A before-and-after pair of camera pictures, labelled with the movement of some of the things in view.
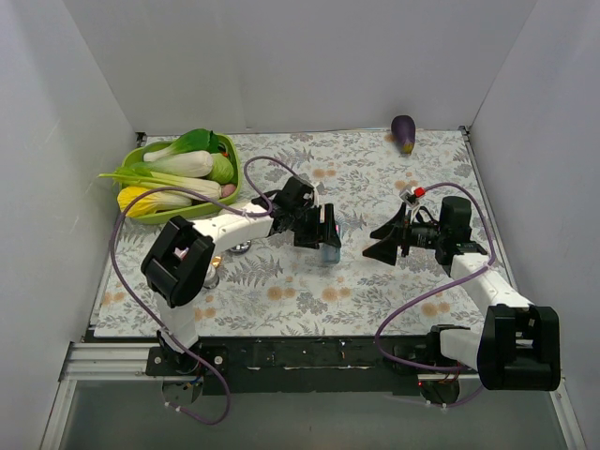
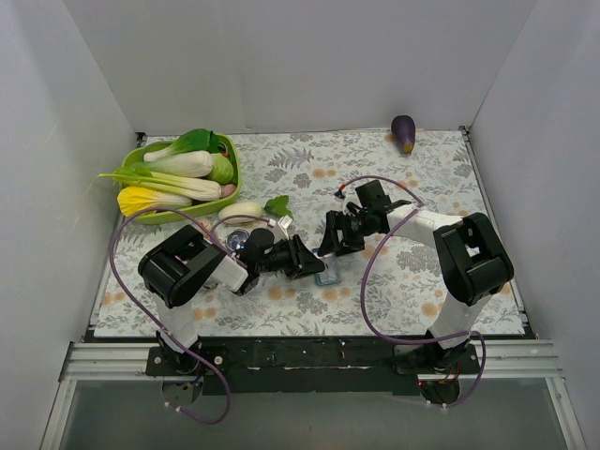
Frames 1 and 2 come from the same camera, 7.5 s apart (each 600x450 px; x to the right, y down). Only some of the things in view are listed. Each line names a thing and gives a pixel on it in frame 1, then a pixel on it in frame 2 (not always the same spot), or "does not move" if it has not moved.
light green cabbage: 222,170 does not move
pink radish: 227,189 does not move
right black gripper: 404,232 → 341,232
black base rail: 306,367 does not move
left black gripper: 321,225 → 294,258
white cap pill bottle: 212,278 does not move
